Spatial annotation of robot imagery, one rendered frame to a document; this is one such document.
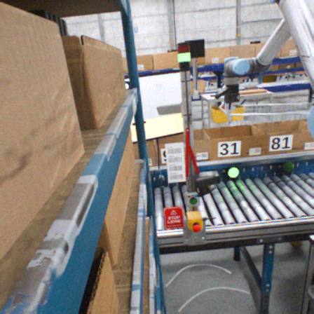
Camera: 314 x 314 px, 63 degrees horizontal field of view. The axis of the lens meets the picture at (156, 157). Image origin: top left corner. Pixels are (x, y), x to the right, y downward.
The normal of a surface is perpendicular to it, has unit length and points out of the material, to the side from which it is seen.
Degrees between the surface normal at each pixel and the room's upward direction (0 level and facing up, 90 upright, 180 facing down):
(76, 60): 90
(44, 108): 91
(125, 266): 0
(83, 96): 90
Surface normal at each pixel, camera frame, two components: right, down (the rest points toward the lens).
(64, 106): 1.00, -0.09
